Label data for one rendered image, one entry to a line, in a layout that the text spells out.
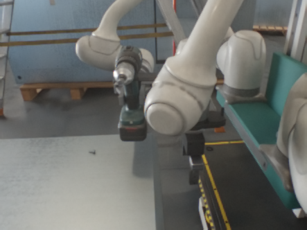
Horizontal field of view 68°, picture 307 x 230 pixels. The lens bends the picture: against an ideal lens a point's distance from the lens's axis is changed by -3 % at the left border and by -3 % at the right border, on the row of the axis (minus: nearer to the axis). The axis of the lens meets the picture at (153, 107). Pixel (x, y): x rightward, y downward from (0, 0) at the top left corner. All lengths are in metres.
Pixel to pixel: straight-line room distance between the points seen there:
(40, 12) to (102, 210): 2.32
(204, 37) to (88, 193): 0.45
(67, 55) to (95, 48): 1.83
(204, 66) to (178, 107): 0.09
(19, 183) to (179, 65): 0.53
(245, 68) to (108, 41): 0.53
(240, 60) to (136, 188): 0.63
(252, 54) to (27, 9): 2.25
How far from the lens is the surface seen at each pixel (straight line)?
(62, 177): 0.70
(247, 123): 0.90
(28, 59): 2.88
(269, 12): 6.43
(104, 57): 0.86
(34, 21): 2.74
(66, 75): 2.76
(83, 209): 0.61
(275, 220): 1.04
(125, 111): 0.64
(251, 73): 1.01
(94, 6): 2.49
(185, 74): 0.41
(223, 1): 0.43
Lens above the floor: 1.10
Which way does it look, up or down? 28 degrees down
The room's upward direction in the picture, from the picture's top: 2 degrees counter-clockwise
